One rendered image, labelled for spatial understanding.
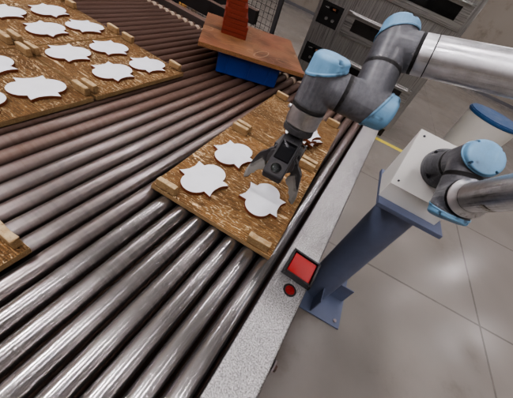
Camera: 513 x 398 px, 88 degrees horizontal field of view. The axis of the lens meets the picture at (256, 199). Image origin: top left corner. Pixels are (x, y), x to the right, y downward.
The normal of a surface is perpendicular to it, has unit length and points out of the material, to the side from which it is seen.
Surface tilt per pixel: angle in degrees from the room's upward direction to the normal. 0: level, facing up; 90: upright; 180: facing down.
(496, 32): 90
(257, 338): 0
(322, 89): 86
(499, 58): 53
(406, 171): 46
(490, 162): 38
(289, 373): 0
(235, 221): 0
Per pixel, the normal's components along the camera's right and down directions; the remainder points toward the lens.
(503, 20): -0.40, 0.58
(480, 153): -0.04, -0.18
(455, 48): -0.32, -0.07
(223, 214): 0.29, -0.66
